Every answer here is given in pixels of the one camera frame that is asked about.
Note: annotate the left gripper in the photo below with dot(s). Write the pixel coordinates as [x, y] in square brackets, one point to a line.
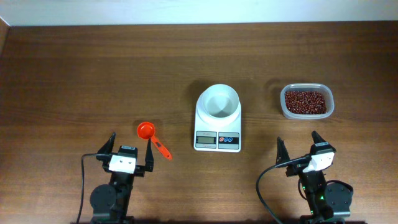
[102, 153]

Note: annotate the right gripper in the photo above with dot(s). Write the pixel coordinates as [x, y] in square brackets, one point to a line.
[294, 170]

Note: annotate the orange measuring scoop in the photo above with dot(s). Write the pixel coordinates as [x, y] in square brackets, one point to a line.
[146, 130]

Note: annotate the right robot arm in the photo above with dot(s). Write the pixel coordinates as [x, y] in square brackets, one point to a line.
[328, 201]

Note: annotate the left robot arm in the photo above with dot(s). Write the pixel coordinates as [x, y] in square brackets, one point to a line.
[110, 201]

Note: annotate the white digital kitchen scale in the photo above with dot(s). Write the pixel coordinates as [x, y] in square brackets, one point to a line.
[217, 135]

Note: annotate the red adzuki beans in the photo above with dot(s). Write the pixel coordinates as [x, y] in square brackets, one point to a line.
[305, 102]

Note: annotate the clear plastic bean container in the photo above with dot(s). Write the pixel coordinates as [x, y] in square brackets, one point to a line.
[324, 90]

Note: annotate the white round bowl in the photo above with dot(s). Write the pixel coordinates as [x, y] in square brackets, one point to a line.
[219, 101]

